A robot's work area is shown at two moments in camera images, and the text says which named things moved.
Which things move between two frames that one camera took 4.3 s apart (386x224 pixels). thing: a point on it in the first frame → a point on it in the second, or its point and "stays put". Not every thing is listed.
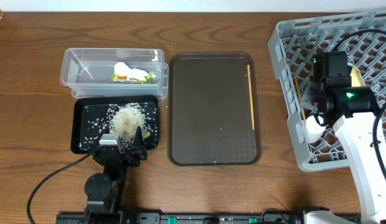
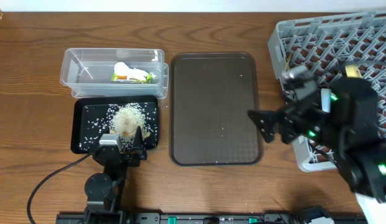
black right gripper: [307, 99] → [290, 113]
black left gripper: [124, 154] stays put
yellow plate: [357, 78] stays put
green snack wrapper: [147, 79] stays put
